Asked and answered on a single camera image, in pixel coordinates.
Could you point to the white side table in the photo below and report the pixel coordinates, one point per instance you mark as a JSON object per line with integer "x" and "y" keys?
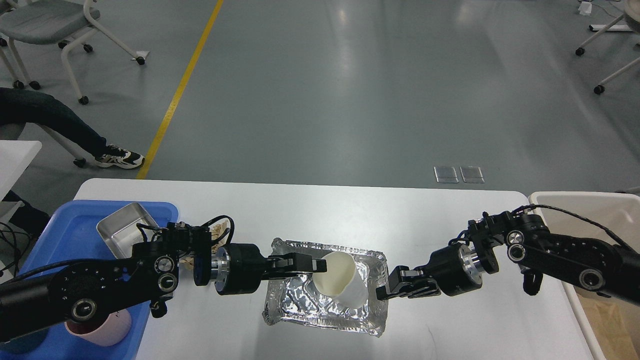
{"x": 15, "y": 157}

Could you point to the floor socket plate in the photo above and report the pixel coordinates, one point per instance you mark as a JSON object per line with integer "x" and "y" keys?
{"x": 446, "y": 174}
{"x": 472, "y": 174}

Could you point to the walking person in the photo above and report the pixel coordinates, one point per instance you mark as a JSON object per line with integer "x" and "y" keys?
{"x": 19, "y": 107}

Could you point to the right floor socket plate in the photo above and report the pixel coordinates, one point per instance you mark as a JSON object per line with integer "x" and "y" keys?
{"x": 472, "y": 174}

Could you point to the blue plastic tray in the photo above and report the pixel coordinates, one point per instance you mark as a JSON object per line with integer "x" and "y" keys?
{"x": 72, "y": 234}

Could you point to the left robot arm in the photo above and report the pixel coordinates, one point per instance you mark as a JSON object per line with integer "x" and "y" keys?
{"x": 84, "y": 290}

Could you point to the beige waste bin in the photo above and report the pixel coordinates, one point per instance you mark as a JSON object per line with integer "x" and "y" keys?
{"x": 610, "y": 325}

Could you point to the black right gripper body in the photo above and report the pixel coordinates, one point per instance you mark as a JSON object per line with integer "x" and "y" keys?
{"x": 454, "y": 270}

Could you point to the stainless steel rectangular container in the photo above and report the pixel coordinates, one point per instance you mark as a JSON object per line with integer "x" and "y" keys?
{"x": 119, "y": 230}

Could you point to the grey office chair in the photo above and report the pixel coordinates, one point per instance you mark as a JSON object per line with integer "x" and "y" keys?
{"x": 43, "y": 22}

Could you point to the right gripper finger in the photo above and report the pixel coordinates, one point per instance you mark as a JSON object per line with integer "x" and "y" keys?
{"x": 409, "y": 283}

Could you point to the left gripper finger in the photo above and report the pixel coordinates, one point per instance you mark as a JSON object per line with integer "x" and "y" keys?
{"x": 293, "y": 264}

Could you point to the left floor socket plate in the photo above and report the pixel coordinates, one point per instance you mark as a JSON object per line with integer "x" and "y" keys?
{"x": 446, "y": 174}

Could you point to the white power adapter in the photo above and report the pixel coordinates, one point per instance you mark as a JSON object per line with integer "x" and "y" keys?
{"x": 585, "y": 8}

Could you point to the aluminium foil tray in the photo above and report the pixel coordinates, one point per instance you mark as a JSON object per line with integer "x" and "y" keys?
{"x": 297, "y": 300}

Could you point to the brown paper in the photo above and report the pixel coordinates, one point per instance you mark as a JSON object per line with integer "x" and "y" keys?
{"x": 217, "y": 230}

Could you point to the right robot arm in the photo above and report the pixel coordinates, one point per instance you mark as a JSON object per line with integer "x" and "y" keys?
{"x": 591, "y": 264}

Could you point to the cream paper cup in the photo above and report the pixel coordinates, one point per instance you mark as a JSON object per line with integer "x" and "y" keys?
{"x": 341, "y": 281}

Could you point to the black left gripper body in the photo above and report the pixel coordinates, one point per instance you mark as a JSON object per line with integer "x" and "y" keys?
{"x": 237, "y": 269}

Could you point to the pink mug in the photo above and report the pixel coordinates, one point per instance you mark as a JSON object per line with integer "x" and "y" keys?
{"x": 102, "y": 331}

